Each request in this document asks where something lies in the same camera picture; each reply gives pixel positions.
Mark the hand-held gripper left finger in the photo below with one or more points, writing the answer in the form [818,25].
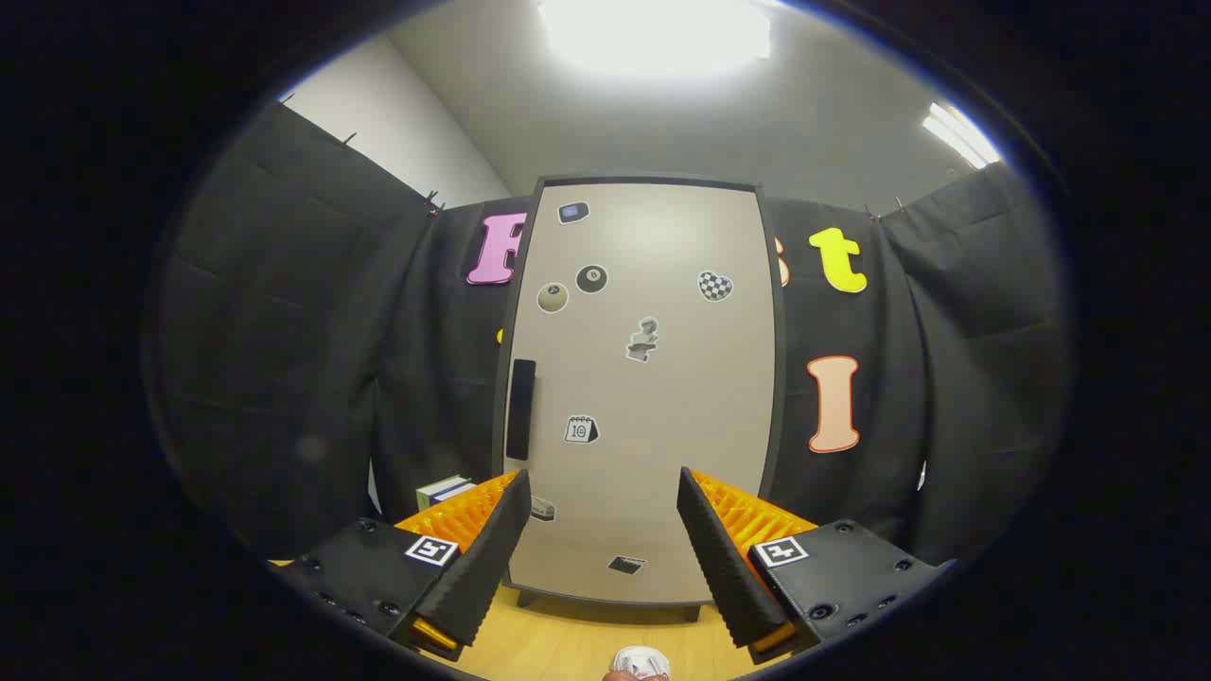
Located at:
[487,567]

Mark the ceiling light panel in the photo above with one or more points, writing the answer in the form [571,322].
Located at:
[653,33]
[960,134]

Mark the dark blue book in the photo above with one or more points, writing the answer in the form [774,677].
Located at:
[459,489]

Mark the white canvas shoe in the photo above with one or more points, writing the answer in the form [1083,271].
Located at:
[641,659]

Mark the green and white book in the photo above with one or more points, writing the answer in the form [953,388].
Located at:
[430,494]

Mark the black backdrop cloth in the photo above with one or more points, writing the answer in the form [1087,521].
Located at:
[312,331]

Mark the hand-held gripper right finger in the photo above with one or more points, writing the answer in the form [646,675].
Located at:
[724,567]

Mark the grey shoe cabinet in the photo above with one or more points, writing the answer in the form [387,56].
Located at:
[781,378]

